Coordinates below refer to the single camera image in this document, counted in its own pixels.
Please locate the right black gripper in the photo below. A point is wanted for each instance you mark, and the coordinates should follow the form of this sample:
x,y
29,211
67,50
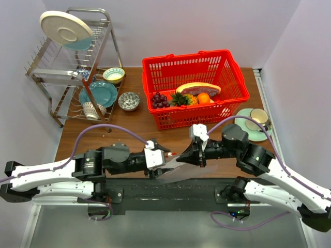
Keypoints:
x,y
196,155

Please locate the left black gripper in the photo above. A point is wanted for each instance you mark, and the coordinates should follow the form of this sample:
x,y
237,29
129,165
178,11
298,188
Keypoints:
x,y
154,173

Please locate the clear zip top bag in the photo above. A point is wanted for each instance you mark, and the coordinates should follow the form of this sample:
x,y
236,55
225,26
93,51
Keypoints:
x,y
174,171

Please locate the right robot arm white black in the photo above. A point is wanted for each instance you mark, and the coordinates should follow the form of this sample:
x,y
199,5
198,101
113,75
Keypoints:
x,y
295,194

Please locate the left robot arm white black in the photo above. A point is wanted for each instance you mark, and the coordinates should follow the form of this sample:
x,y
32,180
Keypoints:
x,y
83,176

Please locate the orange fruit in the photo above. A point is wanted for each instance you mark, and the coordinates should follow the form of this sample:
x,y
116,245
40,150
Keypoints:
x,y
203,98

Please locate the small toy pineapple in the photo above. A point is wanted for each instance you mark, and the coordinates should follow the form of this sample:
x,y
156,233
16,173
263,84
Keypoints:
x,y
178,99

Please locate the purple grape bunch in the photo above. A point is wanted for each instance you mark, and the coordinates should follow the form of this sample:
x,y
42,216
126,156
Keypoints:
x,y
160,101

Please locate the black white patterned bowl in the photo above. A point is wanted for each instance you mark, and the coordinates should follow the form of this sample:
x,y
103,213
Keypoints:
x,y
129,101

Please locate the cream enamel mug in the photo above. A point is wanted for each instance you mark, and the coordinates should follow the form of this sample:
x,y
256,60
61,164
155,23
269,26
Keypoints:
x,y
261,117

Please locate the red plastic shopping basket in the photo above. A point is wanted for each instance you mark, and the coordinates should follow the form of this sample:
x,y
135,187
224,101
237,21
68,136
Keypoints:
x,y
166,73

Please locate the teal scalloped plate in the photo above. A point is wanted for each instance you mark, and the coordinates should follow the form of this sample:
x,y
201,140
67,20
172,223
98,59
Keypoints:
x,y
104,93

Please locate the patterned bowl in rack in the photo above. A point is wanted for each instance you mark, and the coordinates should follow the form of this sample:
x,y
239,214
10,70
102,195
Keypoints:
x,y
91,113

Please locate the yellow rimmed teal bowl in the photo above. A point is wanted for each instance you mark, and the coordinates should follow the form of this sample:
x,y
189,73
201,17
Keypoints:
x,y
114,75

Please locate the metal dish rack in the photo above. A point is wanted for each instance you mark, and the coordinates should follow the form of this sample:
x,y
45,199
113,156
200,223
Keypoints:
x,y
53,69

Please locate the blue patterned dish in rack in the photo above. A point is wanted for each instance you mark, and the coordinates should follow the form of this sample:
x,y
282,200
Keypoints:
x,y
85,73

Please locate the large white blue plate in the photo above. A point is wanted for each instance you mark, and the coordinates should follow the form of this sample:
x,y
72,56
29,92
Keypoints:
x,y
66,30

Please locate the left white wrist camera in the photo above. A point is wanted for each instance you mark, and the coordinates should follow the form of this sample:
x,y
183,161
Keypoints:
x,y
154,155

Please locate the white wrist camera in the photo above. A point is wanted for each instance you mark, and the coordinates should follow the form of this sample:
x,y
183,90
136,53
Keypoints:
x,y
154,155
200,131

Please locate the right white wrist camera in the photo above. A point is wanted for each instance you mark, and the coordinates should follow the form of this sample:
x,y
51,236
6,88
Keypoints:
x,y
200,131

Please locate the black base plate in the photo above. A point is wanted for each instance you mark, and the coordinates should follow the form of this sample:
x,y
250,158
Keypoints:
x,y
138,194

